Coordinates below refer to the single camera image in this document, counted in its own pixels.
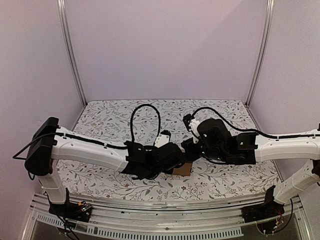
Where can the brown cardboard box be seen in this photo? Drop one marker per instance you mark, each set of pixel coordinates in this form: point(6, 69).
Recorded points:
point(183, 170)

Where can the front aluminium rail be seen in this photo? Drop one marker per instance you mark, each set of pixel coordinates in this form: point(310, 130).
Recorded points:
point(215, 219)

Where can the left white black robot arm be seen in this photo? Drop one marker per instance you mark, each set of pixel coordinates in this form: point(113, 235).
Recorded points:
point(52, 142)

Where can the right aluminium frame post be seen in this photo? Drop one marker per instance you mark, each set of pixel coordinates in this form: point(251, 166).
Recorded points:
point(262, 51)

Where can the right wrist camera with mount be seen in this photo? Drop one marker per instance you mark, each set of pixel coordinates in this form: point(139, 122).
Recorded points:
point(191, 123)

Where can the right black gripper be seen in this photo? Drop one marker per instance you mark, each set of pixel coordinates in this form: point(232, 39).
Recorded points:
point(189, 152)

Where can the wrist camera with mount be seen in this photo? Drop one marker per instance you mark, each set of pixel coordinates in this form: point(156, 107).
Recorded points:
point(162, 139)
point(191, 123)

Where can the aluminium frame post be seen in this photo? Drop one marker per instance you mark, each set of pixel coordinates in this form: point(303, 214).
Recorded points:
point(262, 51)
point(62, 11)

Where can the left aluminium frame post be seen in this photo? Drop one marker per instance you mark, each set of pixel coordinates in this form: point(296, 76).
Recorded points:
point(62, 11)

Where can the floral patterned table mat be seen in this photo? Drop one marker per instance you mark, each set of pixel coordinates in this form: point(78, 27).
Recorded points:
point(123, 120)

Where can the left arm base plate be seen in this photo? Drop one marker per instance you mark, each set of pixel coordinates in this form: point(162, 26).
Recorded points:
point(80, 211)

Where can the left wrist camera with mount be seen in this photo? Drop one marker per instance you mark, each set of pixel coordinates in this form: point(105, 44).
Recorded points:
point(162, 139)

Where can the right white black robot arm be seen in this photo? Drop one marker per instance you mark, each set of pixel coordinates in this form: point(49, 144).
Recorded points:
point(212, 140)

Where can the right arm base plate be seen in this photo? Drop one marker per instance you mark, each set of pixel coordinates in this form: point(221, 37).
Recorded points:
point(261, 211)

